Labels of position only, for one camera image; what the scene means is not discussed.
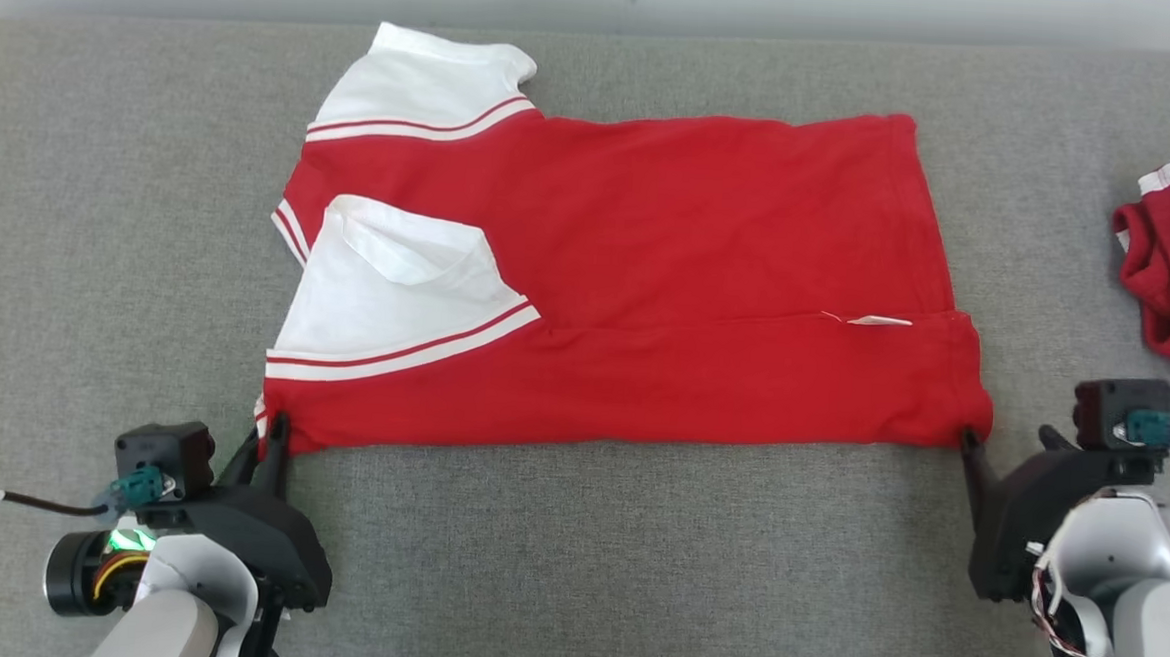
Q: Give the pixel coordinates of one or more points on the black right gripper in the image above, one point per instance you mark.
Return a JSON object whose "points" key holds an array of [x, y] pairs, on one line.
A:
{"points": [[1015, 531]]}

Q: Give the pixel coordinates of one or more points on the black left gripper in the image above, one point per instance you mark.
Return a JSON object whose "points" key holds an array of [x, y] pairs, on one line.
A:
{"points": [[263, 542]]}

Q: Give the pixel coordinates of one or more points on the red and white t-shirt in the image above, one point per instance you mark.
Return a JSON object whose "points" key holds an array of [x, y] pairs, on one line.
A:
{"points": [[651, 222]]}

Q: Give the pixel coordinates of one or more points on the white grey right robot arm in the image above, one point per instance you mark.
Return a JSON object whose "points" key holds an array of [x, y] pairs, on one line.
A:
{"points": [[1150, 638]]}

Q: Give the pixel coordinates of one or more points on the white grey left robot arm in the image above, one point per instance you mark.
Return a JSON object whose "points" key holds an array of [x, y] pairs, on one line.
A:
{"points": [[163, 637]]}

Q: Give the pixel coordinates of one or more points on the grey fabric sofa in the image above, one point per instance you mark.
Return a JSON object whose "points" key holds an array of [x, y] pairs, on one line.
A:
{"points": [[572, 568]]}

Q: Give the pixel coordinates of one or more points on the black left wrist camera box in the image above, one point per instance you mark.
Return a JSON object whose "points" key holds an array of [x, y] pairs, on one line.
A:
{"points": [[173, 452]]}

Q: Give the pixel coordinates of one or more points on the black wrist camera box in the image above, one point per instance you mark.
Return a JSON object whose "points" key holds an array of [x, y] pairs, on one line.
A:
{"points": [[1106, 411], [173, 452]]}

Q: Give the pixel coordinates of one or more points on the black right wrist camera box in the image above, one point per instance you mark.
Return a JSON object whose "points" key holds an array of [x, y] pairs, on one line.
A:
{"points": [[1106, 411]]}

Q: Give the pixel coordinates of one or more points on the teal left camera connector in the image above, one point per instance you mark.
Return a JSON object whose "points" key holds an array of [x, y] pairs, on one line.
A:
{"points": [[136, 488]]}

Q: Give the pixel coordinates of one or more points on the teal camera connector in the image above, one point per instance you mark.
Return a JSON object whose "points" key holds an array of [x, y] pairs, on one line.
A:
{"points": [[136, 488], [1151, 426]]}

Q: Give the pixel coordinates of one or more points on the teal right camera connector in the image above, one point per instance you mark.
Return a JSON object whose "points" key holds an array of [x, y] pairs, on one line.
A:
{"points": [[1151, 426]]}

